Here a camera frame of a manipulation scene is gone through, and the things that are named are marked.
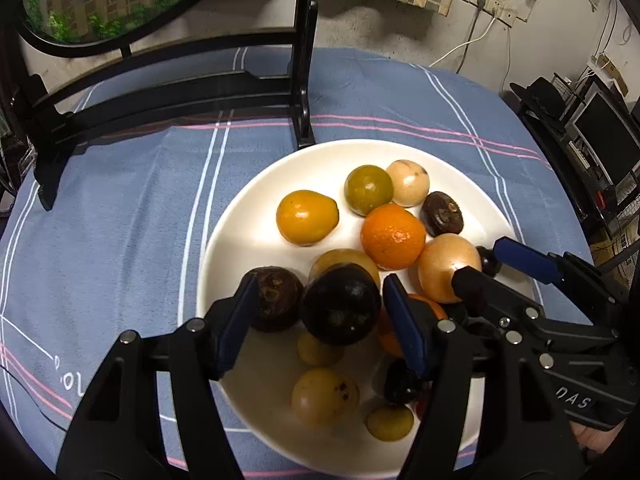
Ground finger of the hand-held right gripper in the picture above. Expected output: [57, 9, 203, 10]
[492, 237, 626, 311]
[451, 266, 618, 356]

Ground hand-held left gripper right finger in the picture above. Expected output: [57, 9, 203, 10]
[382, 273, 586, 480]

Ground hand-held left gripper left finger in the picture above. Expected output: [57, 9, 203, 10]
[56, 274, 260, 480]

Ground orange mandarin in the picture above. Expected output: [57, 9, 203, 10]
[376, 292, 449, 358]
[361, 204, 427, 271]

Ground small yellow fruit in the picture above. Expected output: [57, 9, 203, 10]
[296, 331, 345, 367]

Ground white oval plate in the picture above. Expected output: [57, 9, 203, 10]
[196, 139, 543, 478]

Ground small olive fruit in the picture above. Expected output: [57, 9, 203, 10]
[366, 404, 415, 442]

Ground spotted tan round fruit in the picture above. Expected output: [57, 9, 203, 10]
[291, 367, 361, 428]

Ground yellow-orange citrus fruit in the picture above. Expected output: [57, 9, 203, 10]
[276, 189, 340, 247]

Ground yellow-green citrus fruit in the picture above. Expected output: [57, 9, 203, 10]
[344, 164, 395, 217]

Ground person's right hand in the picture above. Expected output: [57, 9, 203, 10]
[571, 422, 619, 455]

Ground computer monitor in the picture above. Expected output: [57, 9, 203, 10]
[570, 91, 640, 187]

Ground blue striped tablecloth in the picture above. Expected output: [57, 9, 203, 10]
[0, 47, 601, 480]

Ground black hat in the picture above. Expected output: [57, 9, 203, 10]
[510, 77, 568, 117]

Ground white cable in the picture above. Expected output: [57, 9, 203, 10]
[429, 10, 502, 73]

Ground wall socket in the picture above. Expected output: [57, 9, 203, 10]
[452, 0, 520, 27]

